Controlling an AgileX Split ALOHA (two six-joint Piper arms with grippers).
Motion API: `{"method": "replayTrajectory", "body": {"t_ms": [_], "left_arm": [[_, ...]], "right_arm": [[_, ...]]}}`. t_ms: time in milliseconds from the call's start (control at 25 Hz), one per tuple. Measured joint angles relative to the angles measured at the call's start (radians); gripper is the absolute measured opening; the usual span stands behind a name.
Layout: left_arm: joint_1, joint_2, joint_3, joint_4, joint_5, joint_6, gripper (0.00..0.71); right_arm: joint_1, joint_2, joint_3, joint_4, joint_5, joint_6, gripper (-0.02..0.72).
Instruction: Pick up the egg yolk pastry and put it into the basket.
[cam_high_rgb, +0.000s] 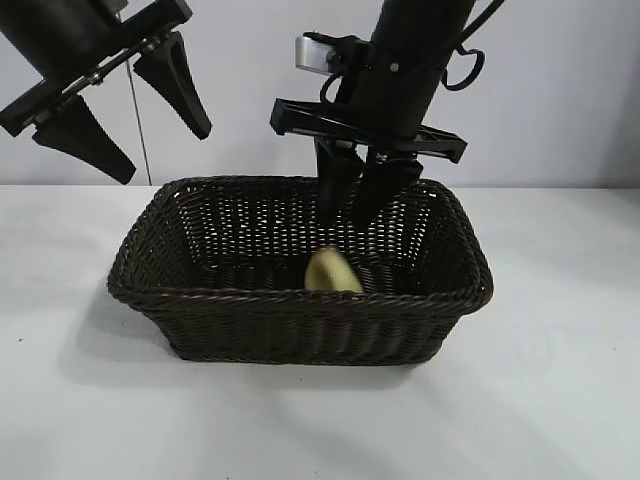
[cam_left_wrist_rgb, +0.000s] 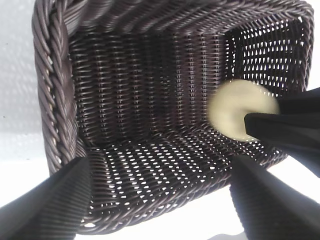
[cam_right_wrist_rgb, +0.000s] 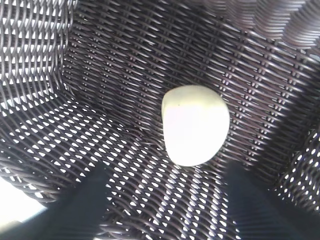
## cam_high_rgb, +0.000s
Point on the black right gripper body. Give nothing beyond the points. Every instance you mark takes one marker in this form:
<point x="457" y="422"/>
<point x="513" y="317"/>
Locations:
<point x="395" y="95"/>

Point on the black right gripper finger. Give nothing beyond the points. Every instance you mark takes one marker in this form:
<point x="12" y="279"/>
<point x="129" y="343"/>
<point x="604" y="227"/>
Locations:
<point x="380" y="190"/>
<point x="335" y="180"/>

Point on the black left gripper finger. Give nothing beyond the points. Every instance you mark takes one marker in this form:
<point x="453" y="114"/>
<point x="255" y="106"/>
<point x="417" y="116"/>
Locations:
<point x="85" y="140"/>
<point x="175" y="85"/>

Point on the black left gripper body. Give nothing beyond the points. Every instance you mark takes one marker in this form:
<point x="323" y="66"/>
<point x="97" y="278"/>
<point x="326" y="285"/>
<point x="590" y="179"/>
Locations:
<point x="65" y="35"/>

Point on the yellow potato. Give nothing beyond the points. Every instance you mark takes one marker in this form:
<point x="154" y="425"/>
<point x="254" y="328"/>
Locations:
<point x="330" y="275"/>

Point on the dark brown wicker basket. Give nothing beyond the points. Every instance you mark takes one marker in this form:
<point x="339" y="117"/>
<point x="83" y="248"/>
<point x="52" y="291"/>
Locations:
<point x="300" y="330"/>

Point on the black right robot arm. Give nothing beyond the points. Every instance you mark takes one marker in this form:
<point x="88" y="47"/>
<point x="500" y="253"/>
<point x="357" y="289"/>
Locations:
<point x="420" y="22"/>

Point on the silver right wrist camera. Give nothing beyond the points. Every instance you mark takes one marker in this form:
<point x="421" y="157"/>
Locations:
<point x="312" y="54"/>

